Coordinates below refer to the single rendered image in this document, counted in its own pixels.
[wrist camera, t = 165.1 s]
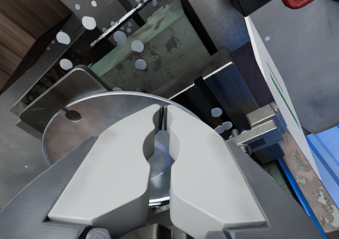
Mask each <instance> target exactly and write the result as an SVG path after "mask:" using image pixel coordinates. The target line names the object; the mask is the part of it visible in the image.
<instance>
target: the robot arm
mask: <svg viewBox="0 0 339 239"><path fill-rule="evenodd" d="M163 115H164V131H167V132H168V134H169V135H170V142H169V154H170V156H171V157H172V158H173V159H174V161H175V163H174V164H173V165H172V168H171V184H170V192H169V204H170V217H171V221H172V223H173V224H174V225H175V226H176V227H177V228H179V229H180V230H182V231H184V232H185V233H187V234H188V235H190V236H191V237H193V238H194V239H324V237H323V235H322V234H321V232H320V231H319V229H318V228H317V227H316V225H315V224H314V222H313V221H312V220H311V218H310V217H309V216H308V214H307V213H306V212H305V211H304V209H303V208H302V207H301V206H300V205H299V203H298V202H297V201H296V200H295V199H294V198H293V197H292V196H291V195H290V193H289V192H288V191H287V190H286V189H285V188H284V187H283V186H282V185H280V184H279V183H278V182H277V181H276V180H275V179H274V178H273V177H272V176H271V175H270V174H268V173H267V172H266V171H265V170H264V169H263V168H262V167H261V166H260V165H259V164H258V163H256V162H255V161H254V160H253V159H252V158H251V157H250V156H249V155H248V154H247V153H245V152H244V151H243V150H242V149H241V148H240V147H239V146H238V145H237V144H236V143H235V142H233V141H226V140H225V139H224V138H222V137H221V136H220V135H219V134H218V133H217V132H216V131H215V130H214V129H212V128H211V127H210V126H208V125H207V124H205V123H204V122H202V121H201V120H199V119H197V118H195V117H194V116H192V115H190V114H188V113H187V112H185V111H183V110H181V109H180V108H178V107H176V106H175V105H168V106H160V105H158V104H153V105H151V106H149V107H147V108H145V109H143V110H141V111H139V112H136V113H134V114H132V115H130V116H128V117H126V118H124V119H122V120H120V121H118V122H117V123H115V124H113V125H112V126H111V127H109V128H108V129H106V130H105V131H104V132H103V133H101V134H100V135H99V136H90V137H89V138H87V139H86V140H85V141H83V142H82V143H81V144H79V145H78V146H77V147H76V148H74V149H73V150H72V151H70V152H69V153H68V154H66V155H65V156H64V157H62V158H61V159H60V160H58V161H57V162H56V163H55V164H53V165H52V166H51V167H49V168H48V169H47V170H45V171H44V172H43V173H41V174H40V175H39V176H38V177H36V178H35V179H34V180H33V181H31V182H30V183H29V184H28V185H27V186H26V187H24V188H23V189H22V190H21V191H20V192H19V193H18V194H17V195H16V196H15V197H14V198H13V199H12V200H11V201H10V202H9V203H8V204H7V205H6V206H5V207H4V208H3V209H2V210H1V211H0V239H119V238H120V237H122V236H124V235H125V234H127V233H129V232H131V231H132V230H134V229H136V228H138V227H140V226H141V225H142V224H143V223H144V222H145V221H146V219H147V215H148V208H149V200H150V165H149V163H148V162H147V161H148V160H149V158H150V157H151V156H152V155H153V154H154V143H155V135H156V134H157V133H158V132H159V130H162V121H163Z"/></svg>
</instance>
